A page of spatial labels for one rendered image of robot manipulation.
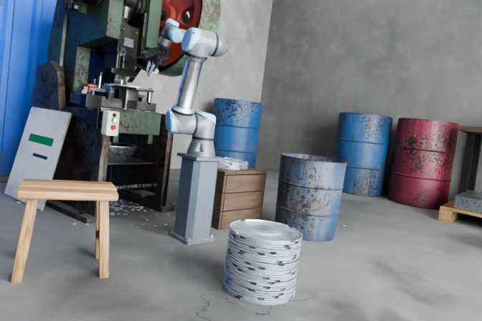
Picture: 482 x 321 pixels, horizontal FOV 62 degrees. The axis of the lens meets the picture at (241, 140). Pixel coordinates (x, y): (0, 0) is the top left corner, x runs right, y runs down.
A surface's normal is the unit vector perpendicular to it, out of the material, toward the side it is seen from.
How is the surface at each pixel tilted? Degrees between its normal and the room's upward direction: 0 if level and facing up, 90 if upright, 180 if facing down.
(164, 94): 90
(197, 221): 90
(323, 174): 92
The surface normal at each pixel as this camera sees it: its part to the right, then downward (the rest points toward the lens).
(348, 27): -0.60, -0.03
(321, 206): 0.27, 0.12
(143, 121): 0.79, 0.12
